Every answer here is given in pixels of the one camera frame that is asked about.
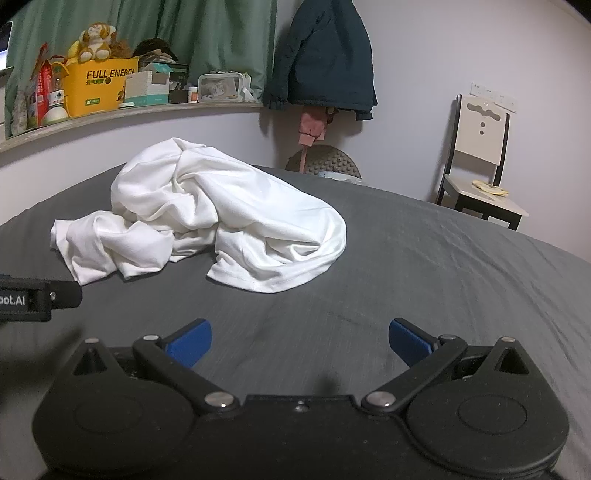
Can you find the clear water bottle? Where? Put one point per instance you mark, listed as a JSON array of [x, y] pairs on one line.
[[56, 94]]

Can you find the clear plastic bag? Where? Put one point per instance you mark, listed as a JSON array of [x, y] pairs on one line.
[[21, 106]]

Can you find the dark box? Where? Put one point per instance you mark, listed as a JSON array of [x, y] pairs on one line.
[[179, 81]]

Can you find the round woven stool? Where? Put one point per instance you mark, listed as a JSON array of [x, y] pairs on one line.
[[323, 159]]

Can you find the dark teal jacket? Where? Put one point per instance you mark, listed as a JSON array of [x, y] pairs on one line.
[[323, 60]]

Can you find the yellow cardboard box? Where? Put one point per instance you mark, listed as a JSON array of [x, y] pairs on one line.
[[92, 92]]

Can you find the plush monkey toy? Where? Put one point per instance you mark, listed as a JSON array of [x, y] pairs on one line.
[[97, 41]]

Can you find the white plastic bag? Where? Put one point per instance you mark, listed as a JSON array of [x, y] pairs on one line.
[[247, 92]]

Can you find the white and teal box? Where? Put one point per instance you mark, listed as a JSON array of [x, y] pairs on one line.
[[138, 90]]

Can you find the clear plastic container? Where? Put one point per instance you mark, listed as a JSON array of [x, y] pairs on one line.
[[217, 87]]

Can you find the black cap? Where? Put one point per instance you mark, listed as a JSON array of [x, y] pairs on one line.
[[152, 46]]

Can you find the white long-sleeve shirt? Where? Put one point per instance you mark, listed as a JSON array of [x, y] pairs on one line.
[[258, 207]]

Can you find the white round object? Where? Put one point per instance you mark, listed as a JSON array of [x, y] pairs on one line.
[[55, 115]]

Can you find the pink hanging cloth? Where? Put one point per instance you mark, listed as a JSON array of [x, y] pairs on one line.
[[310, 124]]

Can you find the yellow cloth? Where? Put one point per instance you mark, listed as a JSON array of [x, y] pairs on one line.
[[489, 188]]

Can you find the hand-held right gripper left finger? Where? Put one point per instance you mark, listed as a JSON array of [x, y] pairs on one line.
[[191, 344]]

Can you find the cream and black chair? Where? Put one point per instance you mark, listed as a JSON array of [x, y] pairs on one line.
[[480, 134]]

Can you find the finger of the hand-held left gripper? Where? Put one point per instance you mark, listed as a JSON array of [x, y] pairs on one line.
[[67, 295]]

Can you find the small orange white jar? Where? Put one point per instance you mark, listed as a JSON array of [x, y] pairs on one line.
[[192, 94]]

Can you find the brown plush toy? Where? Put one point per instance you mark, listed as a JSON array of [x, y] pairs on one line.
[[122, 50]]

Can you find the yellow plush toy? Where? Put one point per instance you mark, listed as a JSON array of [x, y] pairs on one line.
[[74, 48]]

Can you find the blue and white pack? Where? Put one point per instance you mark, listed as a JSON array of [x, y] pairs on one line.
[[337, 176]]

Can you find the red snack bag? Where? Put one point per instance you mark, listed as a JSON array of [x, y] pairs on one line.
[[45, 87]]

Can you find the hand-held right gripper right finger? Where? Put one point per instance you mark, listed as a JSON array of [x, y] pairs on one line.
[[406, 341]]

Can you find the window ledge shelf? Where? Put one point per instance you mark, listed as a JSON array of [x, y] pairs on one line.
[[138, 110]]

